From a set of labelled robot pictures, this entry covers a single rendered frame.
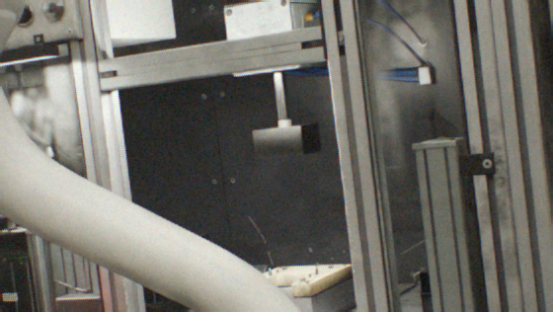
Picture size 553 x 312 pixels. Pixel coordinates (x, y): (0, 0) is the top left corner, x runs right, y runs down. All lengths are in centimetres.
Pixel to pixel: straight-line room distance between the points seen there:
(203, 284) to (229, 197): 115
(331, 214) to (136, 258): 106
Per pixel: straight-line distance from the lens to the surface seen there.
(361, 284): 140
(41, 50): 158
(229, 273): 83
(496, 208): 133
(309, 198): 190
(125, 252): 85
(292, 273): 167
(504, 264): 133
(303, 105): 188
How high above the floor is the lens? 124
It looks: 3 degrees down
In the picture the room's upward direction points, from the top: 7 degrees counter-clockwise
